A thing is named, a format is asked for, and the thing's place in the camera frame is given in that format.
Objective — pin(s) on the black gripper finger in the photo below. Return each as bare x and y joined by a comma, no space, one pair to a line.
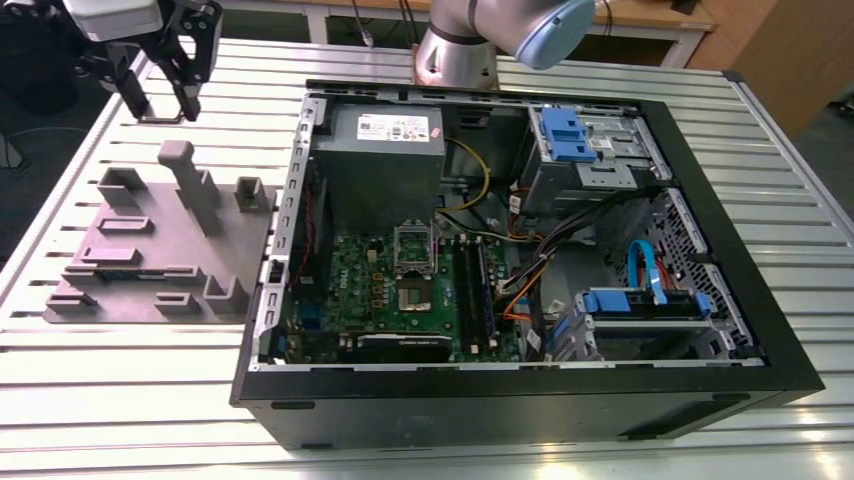
123,65
197,30

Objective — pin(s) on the CPU socket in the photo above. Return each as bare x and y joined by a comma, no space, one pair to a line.
421,296

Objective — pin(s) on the grey parts rack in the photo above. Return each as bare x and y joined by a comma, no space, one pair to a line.
167,240

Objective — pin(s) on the grey power supply unit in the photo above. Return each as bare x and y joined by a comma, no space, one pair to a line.
381,180

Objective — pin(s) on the RAM stick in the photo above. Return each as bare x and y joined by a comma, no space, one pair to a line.
134,275

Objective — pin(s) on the blue board connector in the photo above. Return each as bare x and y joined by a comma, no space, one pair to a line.
310,316

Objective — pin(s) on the green motherboard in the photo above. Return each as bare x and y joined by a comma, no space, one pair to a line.
361,320

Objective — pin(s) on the black RAM slot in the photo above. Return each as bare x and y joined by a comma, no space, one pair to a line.
465,290
493,295
472,295
485,290

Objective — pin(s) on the silver drive cage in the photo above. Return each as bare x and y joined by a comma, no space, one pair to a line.
601,175

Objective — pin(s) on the black graphics card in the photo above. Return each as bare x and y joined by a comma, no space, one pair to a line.
401,347

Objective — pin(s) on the hard disk in blue carrier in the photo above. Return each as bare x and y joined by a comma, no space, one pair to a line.
610,302

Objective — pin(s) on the black open PC case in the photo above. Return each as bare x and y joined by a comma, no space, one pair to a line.
468,410

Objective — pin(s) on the brown wooden cabinet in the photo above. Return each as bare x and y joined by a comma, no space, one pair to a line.
788,60

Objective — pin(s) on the perforated metal disk bay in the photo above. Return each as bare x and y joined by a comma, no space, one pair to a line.
654,332

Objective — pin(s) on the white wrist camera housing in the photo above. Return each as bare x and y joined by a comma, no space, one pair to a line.
114,17

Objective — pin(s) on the blue plastic drive bracket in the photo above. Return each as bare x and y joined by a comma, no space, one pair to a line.
568,135

